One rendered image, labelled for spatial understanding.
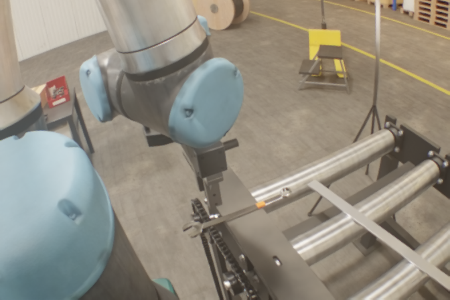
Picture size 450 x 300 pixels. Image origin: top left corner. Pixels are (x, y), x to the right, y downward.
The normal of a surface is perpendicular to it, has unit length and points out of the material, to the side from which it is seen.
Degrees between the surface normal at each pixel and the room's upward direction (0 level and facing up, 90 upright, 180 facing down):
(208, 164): 90
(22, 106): 49
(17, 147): 5
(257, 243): 0
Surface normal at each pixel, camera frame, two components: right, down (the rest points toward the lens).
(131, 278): 0.99, -0.04
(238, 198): -0.11, -0.84
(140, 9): 0.22, 0.60
